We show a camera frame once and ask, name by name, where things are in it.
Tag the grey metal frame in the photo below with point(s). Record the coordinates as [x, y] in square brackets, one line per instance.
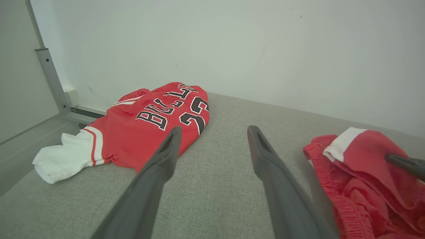
[53, 79]

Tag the small white wall box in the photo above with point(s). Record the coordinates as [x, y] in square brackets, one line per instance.
[72, 97]

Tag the red shorts with white trim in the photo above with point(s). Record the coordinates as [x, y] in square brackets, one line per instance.
[362, 186]

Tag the red Bulls 23 jersey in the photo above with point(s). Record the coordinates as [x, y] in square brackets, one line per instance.
[129, 139]

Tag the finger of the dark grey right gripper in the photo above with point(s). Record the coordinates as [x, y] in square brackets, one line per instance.
[410, 166]

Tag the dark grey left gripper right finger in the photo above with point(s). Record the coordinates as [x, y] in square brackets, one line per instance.
[285, 199]

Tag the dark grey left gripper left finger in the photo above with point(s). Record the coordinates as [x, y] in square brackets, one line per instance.
[142, 199]

